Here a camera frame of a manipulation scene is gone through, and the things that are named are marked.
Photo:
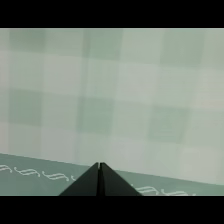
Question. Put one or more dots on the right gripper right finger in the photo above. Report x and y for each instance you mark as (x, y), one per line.
(113, 185)

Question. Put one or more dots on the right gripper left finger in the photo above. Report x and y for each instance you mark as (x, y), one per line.
(86, 185)

